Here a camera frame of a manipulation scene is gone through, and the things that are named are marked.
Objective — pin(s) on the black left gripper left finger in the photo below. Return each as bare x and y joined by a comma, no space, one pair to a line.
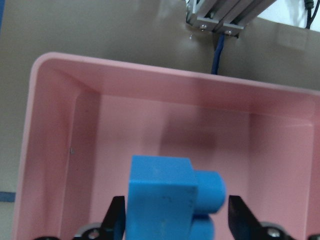
114,223

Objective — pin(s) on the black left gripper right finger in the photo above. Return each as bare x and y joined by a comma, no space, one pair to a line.
242,223

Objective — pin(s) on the blue toy block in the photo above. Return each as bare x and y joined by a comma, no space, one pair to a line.
169,200

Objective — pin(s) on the pink plastic box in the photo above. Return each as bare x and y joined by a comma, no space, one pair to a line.
86,117

